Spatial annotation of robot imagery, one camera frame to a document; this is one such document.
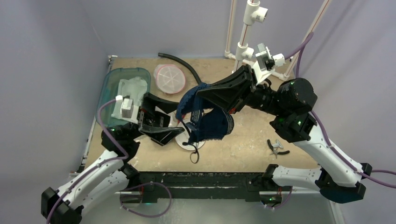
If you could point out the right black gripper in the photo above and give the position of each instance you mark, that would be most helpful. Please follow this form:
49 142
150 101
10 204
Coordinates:
247 84

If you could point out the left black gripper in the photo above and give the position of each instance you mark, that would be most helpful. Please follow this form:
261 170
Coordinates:
152 123

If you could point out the teal plastic bin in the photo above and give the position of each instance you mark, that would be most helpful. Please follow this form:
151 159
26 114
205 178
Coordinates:
110 89

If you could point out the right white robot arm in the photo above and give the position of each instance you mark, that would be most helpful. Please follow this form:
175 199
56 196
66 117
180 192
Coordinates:
337 178

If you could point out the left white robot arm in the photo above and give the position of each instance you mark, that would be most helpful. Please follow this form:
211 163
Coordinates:
111 172

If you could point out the white cloth garment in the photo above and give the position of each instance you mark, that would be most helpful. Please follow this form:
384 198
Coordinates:
133 88

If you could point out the white PVC pipe rack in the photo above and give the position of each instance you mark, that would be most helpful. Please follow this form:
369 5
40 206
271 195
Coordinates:
283 67

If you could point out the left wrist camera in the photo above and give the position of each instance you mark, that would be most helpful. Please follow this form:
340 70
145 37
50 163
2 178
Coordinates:
125 109

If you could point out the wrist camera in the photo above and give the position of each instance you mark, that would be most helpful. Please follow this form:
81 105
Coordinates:
125 109
266 63

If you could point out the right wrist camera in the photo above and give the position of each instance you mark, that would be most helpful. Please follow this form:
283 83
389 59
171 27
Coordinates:
266 63

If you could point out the black handled pliers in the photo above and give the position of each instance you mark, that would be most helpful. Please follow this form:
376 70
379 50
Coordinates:
275 148

